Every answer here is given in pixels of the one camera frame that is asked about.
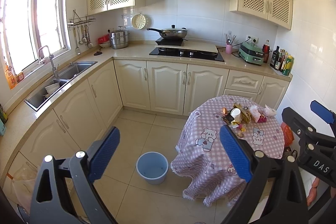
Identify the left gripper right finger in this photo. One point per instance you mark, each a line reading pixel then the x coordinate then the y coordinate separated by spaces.
pixel 287 201

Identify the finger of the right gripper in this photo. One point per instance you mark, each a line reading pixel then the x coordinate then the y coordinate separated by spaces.
pixel 325 114
pixel 305 130

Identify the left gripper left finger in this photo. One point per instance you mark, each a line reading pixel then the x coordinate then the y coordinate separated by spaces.
pixel 51 201

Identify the magenta yellow snack wrapper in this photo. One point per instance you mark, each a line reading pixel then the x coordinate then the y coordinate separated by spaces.
pixel 257 116

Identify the gold snack bag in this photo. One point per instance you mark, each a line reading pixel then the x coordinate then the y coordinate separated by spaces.
pixel 245 114

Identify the blue plastic trash bucket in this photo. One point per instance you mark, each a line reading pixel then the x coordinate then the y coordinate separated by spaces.
pixel 152 167

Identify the chrome kitchen faucet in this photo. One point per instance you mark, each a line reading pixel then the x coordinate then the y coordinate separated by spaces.
pixel 49 58

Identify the orange plastic bag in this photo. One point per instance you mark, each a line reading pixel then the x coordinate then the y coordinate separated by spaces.
pixel 288 135

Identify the green oil bottle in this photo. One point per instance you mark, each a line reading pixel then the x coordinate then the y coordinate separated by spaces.
pixel 287 65

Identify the white paper cup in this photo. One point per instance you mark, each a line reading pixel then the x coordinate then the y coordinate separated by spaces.
pixel 236 115

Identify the dark soy sauce bottle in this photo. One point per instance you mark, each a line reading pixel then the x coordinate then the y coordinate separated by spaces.
pixel 274 57

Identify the pink checkered tablecloth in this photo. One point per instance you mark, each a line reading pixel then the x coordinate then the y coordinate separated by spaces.
pixel 202 157

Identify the green electric grill appliance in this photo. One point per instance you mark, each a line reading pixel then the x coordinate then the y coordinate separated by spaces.
pixel 251 53

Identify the stainless steel sink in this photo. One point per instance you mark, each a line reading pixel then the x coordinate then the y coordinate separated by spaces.
pixel 41 95

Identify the pink utensil cup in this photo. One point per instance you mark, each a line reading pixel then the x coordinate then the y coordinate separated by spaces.
pixel 229 49

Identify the black gas stove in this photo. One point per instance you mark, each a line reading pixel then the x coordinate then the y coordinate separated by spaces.
pixel 173 52

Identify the wok with lid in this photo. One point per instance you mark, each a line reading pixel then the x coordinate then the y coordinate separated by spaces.
pixel 171 33

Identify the red bowl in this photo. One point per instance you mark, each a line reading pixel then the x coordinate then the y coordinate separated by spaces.
pixel 104 41

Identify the stainless steel stockpot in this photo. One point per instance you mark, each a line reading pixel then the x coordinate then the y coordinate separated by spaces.
pixel 119 38

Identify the hanging utensil rack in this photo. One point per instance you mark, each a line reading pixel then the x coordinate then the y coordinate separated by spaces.
pixel 80 28

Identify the window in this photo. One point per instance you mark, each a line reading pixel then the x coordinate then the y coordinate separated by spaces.
pixel 30 31

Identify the round cream steamer tray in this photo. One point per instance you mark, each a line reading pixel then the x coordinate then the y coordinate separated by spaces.
pixel 138 21

